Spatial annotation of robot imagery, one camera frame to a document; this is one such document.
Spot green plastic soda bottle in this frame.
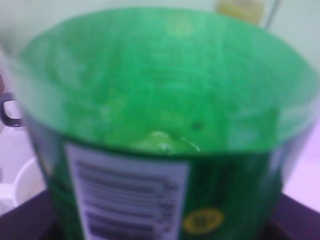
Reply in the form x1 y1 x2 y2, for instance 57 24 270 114
13 6 320 240

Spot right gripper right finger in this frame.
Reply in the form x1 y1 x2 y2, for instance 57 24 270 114
264 194 320 240

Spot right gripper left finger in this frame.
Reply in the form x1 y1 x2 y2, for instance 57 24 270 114
0 190 60 240

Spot rear black ceramic mug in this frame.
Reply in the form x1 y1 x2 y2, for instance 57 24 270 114
0 92 24 128

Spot white ceramic mug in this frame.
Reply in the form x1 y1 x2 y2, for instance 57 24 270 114
0 157 47 211

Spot yellow paper cup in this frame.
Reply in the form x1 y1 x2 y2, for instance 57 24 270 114
216 0 266 25

